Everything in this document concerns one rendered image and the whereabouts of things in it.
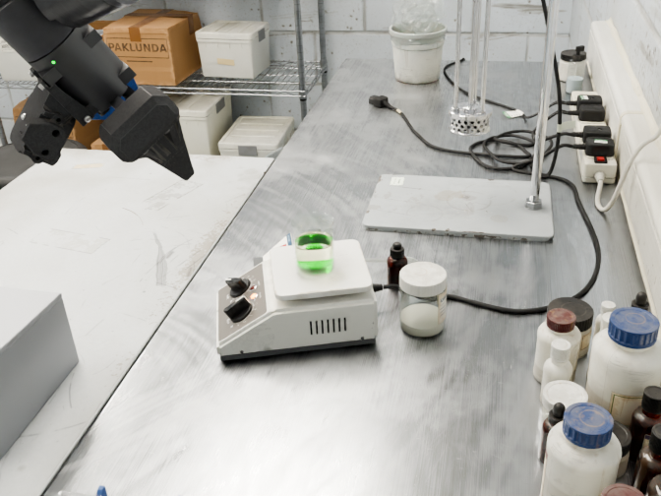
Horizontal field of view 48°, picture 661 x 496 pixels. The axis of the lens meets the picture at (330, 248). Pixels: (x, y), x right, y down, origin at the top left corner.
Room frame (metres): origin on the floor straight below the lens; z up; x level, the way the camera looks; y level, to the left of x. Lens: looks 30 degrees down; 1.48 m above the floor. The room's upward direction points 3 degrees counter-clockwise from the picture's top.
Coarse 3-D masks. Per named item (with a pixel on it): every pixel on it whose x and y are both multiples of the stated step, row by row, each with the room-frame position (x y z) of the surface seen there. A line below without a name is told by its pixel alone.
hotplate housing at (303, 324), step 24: (264, 264) 0.85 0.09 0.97; (216, 312) 0.81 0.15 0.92; (288, 312) 0.74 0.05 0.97; (312, 312) 0.74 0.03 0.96; (336, 312) 0.74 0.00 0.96; (360, 312) 0.75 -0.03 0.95; (216, 336) 0.76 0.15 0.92; (240, 336) 0.73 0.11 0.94; (264, 336) 0.73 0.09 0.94; (288, 336) 0.74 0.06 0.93; (312, 336) 0.74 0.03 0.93; (336, 336) 0.74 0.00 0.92; (360, 336) 0.75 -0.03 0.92
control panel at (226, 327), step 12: (252, 276) 0.84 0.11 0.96; (228, 288) 0.84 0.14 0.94; (264, 288) 0.79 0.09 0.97; (228, 300) 0.81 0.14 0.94; (252, 300) 0.78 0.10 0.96; (264, 300) 0.77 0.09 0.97; (252, 312) 0.76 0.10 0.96; (264, 312) 0.74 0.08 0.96; (228, 324) 0.76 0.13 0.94; (240, 324) 0.75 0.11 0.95
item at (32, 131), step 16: (32, 96) 0.62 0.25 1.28; (48, 96) 0.59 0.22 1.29; (64, 96) 0.59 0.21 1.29; (32, 112) 0.60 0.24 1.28; (48, 112) 0.58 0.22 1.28; (64, 112) 0.59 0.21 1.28; (80, 112) 0.59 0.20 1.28; (16, 128) 0.61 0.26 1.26; (32, 128) 0.56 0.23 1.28; (48, 128) 0.57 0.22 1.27; (64, 128) 0.59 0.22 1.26; (16, 144) 0.59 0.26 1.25; (32, 144) 0.56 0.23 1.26; (48, 144) 0.57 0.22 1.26; (64, 144) 0.59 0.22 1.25; (32, 160) 0.57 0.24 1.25; (48, 160) 0.59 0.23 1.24
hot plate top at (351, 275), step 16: (352, 240) 0.87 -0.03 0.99; (272, 256) 0.83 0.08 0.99; (288, 256) 0.83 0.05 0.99; (336, 256) 0.83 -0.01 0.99; (352, 256) 0.82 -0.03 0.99; (272, 272) 0.80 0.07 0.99; (288, 272) 0.79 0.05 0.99; (336, 272) 0.79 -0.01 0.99; (352, 272) 0.79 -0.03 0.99; (368, 272) 0.78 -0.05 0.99; (288, 288) 0.76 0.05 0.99; (304, 288) 0.75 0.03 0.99; (320, 288) 0.75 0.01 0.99; (336, 288) 0.75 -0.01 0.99; (352, 288) 0.75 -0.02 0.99; (368, 288) 0.75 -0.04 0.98
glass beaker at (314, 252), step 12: (300, 216) 0.81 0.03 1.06; (312, 216) 0.82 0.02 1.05; (324, 216) 0.81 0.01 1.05; (300, 228) 0.81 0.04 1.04; (312, 228) 0.82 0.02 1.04; (324, 228) 0.81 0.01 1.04; (300, 240) 0.77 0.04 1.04; (312, 240) 0.77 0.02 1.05; (324, 240) 0.77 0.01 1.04; (300, 252) 0.78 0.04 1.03; (312, 252) 0.77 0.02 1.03; (324, 252) 0.77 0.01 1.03; (300, 264) 0.78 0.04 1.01; (312, 264) 0.77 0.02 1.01; (324, 264) 0.77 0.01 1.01; (300, 276) 0.78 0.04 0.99; (312, 276) 0.77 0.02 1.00; (324, 276) 0.77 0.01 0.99
